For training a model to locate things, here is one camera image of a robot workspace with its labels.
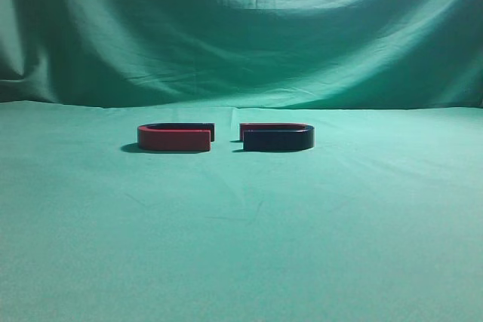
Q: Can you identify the red-blue horseshoe magnet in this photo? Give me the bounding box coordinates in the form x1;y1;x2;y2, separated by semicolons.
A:
137;122;215;152
239;123;315;152

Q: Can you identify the green cloth backdrop and cover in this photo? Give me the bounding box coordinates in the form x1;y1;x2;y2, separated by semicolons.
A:
1;0;482;321

